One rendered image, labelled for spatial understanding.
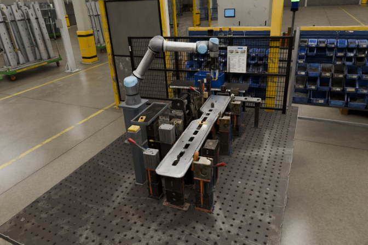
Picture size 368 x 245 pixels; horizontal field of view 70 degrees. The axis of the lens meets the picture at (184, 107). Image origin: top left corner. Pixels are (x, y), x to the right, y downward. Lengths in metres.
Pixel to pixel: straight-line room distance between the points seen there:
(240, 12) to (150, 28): 4.82
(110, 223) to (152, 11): 3.35
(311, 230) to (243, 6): 7.13
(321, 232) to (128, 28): 3.87
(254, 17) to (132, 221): 7.70
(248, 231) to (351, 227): 1.41
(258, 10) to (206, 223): 7.60
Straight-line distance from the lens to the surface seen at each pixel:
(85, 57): 9.88
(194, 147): 1.83
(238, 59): 2.97
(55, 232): 1.91
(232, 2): 8.89
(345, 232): 2.89
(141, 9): 4.53
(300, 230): 2.77
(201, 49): 2.16
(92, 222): 1.88
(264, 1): 8.69
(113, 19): 4.91
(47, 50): 9.99
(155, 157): 1.70
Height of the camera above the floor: 1.96
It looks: 23 degrees down
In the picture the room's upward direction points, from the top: 3 degrees counter-clockwise
